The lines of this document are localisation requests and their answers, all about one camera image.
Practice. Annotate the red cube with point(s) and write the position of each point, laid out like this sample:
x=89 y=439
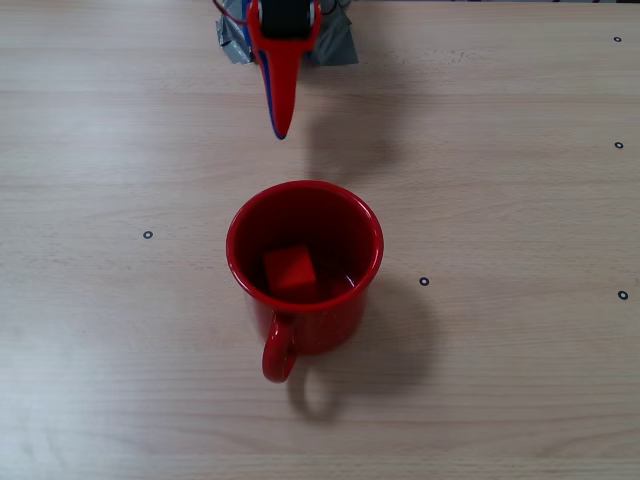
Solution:
x=290 y=270

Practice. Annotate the red enamel mug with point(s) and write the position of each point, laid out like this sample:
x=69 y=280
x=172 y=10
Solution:
x=310 y=330

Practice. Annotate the grey duct tape piece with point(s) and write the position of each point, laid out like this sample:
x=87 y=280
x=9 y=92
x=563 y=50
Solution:
x=232 y=47
x=335 y=47

